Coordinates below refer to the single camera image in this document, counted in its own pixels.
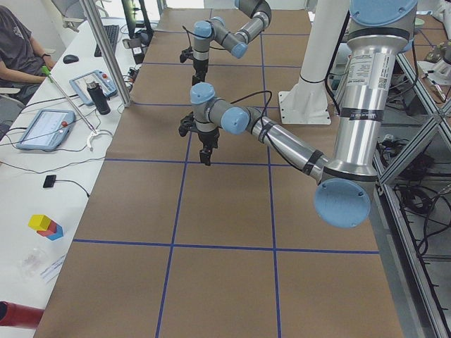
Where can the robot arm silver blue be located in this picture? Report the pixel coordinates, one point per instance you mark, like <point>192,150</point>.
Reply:
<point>236,43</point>
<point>375,32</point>

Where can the clear plastic bag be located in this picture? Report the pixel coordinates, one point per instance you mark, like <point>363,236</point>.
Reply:
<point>32,263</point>

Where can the red cylinder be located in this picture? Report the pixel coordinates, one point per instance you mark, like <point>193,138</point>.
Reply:
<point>20,316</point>

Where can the far teach pendant tablet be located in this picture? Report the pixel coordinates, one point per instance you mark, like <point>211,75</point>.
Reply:
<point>95,78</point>

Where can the small black square device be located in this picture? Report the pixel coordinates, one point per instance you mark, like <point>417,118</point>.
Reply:
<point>49,181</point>

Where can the black monitor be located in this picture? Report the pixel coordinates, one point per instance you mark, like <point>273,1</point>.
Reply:
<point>137,20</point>

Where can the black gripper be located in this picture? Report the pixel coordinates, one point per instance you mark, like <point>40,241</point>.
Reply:
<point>208,136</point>
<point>199,66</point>

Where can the seated person grey shirt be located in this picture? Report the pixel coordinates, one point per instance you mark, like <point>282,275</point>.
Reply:
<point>22,57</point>

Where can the teach pendant tablet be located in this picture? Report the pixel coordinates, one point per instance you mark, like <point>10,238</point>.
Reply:
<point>95,78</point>
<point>47,130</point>

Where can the yellow wooden block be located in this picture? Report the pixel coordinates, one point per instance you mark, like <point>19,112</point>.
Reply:
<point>39,222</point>

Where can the black keyboard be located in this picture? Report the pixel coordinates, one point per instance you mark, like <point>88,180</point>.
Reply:
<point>112,32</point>

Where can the grabber stick green handle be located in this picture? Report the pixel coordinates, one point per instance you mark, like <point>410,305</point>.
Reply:
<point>94,132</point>

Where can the red wooden block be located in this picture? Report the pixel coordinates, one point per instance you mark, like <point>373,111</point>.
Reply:
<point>50,231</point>

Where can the near teach pendant tablet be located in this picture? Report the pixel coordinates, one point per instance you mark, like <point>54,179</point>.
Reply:
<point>47,130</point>

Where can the blue wooden block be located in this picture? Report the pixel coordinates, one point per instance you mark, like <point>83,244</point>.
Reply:
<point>58,235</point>

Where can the black water bottle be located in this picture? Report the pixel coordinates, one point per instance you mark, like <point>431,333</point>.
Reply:
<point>98,98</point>

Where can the black computer mouse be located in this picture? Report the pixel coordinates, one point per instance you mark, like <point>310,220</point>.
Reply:
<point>70,58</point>

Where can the aluminium frame post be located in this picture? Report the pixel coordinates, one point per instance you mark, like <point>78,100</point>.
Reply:
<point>109,57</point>

